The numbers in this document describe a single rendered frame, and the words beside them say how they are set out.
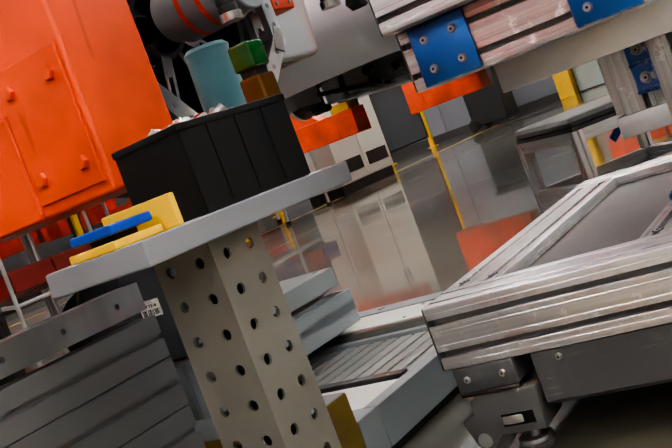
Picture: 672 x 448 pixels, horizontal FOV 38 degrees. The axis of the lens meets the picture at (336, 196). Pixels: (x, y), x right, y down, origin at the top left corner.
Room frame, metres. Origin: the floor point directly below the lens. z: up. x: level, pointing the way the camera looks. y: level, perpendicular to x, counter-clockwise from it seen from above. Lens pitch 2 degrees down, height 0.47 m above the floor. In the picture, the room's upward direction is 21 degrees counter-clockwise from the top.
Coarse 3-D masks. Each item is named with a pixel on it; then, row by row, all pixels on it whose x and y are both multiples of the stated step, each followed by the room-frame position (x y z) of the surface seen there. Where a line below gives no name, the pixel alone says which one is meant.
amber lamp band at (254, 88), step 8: (264, 72) 1.43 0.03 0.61; (272, 72) 1.45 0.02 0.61; (248, 80) 1.43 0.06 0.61; (256, 80) 1.42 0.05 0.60; (264, 80) 1.42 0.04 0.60; (272, 80) 1.44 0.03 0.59; (248, 88) 1.43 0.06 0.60; (256, 88) 1.42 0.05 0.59; (264, 88) 1.42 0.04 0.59; (272, 88) 1.43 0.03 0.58; (248, 96) 1.43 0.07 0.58; (256, 96) 1.43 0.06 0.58; (264, 96) 1.42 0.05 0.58
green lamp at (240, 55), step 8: (248, 40) 1.43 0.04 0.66; (256, 40) 1.44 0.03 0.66; (232, 48) 1.43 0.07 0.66; (240, 48) 1.42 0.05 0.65; (248, 48) 1.42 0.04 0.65; (256, 48) 1.43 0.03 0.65; (264, 48) 1.45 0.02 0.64; (232, 56) 1.44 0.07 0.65; (240, 56) 1.43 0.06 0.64; (248, 56) 1.42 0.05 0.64; (256, 56) 1.43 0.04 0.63; (264, 56) 1.44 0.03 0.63; (232, 64) 1.44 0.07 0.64; (240, 64) 1.43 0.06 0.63; (248, 64) 1.42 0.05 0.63; (256, 64) 1.42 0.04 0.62; (264, 64) 1.44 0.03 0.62; (240, 72) 1.44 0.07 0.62
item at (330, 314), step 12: (348, 288) 2.21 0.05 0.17; (312, 300) 2.21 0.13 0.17; (324, 300) 2.21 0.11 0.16; (336, 300) 2.16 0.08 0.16; (348, 300) 2.19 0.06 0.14; (300, 312) 2.13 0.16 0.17; (312, 312) 2.08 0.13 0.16; (324, 312) 2.11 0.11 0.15; (336, 312) 2.15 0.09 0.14; (348, 312) 2.18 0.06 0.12; (300, 324) 2.04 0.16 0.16; (312, 324) 2.07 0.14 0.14; (324, 324) 2.10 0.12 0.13; (336, 324) 2.13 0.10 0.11; (348, 324) 2.17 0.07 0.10; (300, 336) 2.03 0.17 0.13; (312, 336) 2.06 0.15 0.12; (324, 336) 2.09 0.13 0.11; (312, 348) 2.05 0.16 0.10
